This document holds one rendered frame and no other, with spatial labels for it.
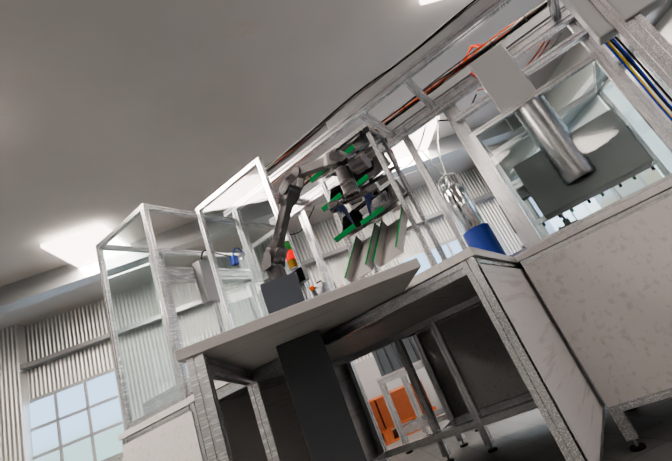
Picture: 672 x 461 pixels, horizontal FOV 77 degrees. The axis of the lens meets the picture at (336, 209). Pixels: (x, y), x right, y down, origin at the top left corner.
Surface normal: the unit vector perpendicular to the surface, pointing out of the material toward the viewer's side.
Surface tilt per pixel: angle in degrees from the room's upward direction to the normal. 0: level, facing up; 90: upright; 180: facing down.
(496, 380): 90
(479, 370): 90
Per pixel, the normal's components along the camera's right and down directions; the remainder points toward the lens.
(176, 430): -0.54, -0.14
